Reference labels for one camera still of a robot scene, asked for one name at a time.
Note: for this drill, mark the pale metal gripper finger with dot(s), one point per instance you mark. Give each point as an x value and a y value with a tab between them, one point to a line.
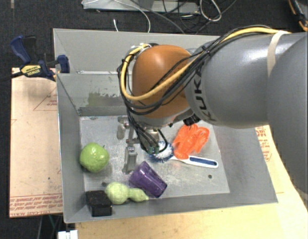
121	131
130	158

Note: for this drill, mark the purple plastic cup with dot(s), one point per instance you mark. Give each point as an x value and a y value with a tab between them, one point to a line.
147	179

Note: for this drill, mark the green toy apple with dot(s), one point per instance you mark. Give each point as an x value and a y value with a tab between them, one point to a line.
94	157

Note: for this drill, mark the pale green toy gourd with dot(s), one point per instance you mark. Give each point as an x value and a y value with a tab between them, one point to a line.
117	193

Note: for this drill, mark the orange tangled plastic toy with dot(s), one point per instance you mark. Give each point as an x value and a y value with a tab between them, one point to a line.
190	141

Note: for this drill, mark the black rectangular block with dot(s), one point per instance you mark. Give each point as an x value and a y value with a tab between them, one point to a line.
98	203

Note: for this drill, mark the white and blue dish brush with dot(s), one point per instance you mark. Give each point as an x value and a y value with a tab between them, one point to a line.
201	161

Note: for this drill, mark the grey metal bin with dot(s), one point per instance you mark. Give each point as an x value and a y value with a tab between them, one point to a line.
194	180

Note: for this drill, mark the brown cardboard board, red print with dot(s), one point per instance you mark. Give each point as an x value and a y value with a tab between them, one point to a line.
32	133

